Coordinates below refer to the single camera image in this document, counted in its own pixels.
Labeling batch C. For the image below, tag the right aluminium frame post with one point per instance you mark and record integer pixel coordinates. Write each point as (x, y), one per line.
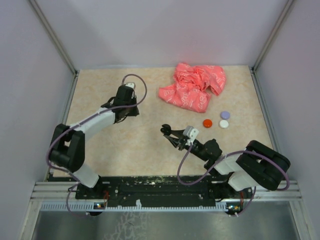
(273, 34)

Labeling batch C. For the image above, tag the left aluminium frame post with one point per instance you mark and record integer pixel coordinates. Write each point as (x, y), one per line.
(52, 35)

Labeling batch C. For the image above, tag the black earbud charging case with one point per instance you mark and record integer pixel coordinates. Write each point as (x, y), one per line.
(166, 129)

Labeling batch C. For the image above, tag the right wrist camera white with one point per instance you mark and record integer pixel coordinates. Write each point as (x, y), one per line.
(191, 134)

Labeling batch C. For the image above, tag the orange earbud charging case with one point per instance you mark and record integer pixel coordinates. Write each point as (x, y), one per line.
(207, 123)

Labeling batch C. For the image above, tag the purple earbud charging case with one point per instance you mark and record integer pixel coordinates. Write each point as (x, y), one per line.
(225, 115)

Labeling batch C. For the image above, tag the white slotted cable duct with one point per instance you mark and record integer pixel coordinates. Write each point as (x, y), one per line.
(93, 207)

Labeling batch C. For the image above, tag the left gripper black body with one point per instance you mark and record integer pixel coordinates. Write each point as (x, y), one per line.
(132, 111)

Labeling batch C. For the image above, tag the white earbud charging case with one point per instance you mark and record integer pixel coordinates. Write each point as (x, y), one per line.
(223, 124)

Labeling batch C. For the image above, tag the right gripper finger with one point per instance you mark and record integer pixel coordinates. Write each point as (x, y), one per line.
(177, 134)
(175, 141)

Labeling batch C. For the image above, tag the crumpled pink printed cloth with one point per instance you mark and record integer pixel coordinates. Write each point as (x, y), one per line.
(189, 90)

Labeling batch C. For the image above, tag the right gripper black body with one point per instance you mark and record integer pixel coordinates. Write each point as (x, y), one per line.
(182, 145)

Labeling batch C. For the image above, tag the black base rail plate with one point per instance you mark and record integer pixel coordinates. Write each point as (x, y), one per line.
(161, 191)

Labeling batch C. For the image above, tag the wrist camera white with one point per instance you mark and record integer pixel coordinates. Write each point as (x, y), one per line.
(191, 134)
(131, 85)

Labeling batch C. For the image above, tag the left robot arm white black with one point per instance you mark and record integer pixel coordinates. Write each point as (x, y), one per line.
(67, 149)

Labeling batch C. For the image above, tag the aluminium frame post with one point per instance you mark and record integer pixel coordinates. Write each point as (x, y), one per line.
(273, 34)
(52, 35)

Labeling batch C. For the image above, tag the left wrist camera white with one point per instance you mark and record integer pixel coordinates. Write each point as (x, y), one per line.
(131, 85)

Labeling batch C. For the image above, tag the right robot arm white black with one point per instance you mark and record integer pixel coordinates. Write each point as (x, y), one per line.
(256, 165)

